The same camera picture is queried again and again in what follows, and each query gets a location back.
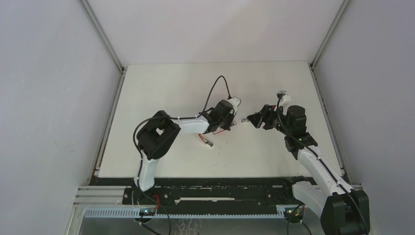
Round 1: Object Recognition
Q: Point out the right black camera cable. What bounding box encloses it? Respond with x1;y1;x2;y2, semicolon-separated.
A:
276;94;370;235

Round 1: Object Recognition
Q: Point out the left green circuit board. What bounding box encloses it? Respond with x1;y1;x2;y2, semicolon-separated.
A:
139;209;157;216

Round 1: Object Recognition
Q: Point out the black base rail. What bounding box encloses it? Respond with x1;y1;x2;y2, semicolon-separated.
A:
122;177;300;216

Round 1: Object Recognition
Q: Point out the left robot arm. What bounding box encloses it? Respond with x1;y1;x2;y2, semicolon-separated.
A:
133;97;241;204

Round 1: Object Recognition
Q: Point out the aluminium frame post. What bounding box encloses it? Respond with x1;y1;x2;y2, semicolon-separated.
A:
310;0;353;70
77;0;124;73

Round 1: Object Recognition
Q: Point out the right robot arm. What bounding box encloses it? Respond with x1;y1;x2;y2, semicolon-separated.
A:
246;105;370;235

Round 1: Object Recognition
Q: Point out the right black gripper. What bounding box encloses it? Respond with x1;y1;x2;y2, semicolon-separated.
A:
247;104;291;136

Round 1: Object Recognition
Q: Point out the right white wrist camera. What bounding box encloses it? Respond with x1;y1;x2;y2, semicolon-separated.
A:
277;91;292;108

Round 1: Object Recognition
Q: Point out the green circuit board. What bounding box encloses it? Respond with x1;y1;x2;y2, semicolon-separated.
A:
284;207;305;224
139;209;157;216

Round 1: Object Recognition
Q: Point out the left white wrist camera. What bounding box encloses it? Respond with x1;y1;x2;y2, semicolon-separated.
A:
227;97;241;114

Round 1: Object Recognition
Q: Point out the left aluminium frame post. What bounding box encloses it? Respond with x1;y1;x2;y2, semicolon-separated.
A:
77;0;124;73

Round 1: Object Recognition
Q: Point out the white slotted cable duct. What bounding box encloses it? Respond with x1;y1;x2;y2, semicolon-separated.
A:
83;207;289;219

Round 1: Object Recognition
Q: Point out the right aluminium frame post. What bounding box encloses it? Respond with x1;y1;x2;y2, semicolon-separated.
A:
310;0;353;70

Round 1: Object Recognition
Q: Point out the right green circuit board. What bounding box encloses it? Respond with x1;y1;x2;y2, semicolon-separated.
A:
284;207;305;224

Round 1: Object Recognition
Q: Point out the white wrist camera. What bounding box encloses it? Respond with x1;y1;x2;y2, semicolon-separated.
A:
277;91;292;108
227;97;241;114

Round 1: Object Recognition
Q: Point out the red white staple box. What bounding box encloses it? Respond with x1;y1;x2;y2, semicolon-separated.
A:
213;128;231;135

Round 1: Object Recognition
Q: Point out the left black camera cable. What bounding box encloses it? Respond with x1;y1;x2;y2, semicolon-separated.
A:
133;75;231;235

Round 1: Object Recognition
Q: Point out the black camera cable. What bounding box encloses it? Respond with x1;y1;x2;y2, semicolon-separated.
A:
133;75;231;235
276;94;370;235

